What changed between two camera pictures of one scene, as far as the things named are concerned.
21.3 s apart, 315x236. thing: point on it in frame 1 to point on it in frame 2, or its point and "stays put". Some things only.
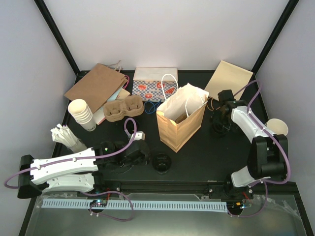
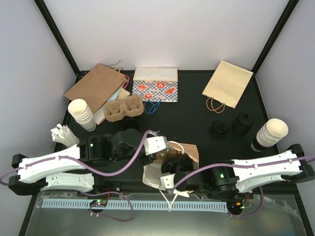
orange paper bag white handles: (182, 115) to (152, 172)
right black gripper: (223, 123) to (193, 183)
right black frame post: (253, 86) stays put
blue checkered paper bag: (154, 84) stays put
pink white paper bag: (99, 116) stays put
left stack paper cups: (82, 114) stays put
